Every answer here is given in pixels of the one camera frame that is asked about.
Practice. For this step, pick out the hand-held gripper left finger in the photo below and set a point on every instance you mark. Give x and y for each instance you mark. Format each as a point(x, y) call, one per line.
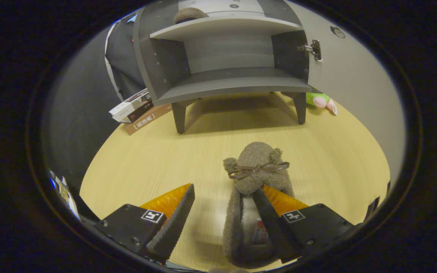
point(173, 227)

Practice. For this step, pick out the brown cardboard box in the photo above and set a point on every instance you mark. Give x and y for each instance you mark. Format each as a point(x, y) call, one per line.
point(146, 119)

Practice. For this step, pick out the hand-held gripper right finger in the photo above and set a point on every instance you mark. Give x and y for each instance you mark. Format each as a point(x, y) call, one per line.
point(273, 227)

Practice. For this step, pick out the pink green plush toy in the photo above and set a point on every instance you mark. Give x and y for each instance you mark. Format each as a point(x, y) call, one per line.
point(317, 100)

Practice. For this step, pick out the metal door hinge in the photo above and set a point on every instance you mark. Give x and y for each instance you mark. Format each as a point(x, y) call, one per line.
point(315, 49)

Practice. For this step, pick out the blue printed poster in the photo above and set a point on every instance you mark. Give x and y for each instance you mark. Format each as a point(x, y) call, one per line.
point(53, 180)

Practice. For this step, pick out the black backdrop cloth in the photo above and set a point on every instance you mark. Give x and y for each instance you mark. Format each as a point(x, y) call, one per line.
point(78, 125)

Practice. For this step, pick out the grey shoe cabinet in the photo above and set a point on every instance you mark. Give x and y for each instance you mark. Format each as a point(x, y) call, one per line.
point(226, 85)

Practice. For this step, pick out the white cluttered side table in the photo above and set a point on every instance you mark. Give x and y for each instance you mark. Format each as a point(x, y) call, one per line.
point(70, 201)

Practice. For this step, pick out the brown fuzzy shoe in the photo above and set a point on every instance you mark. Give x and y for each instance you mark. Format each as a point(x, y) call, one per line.
point(256, 159)
point(190, 15)

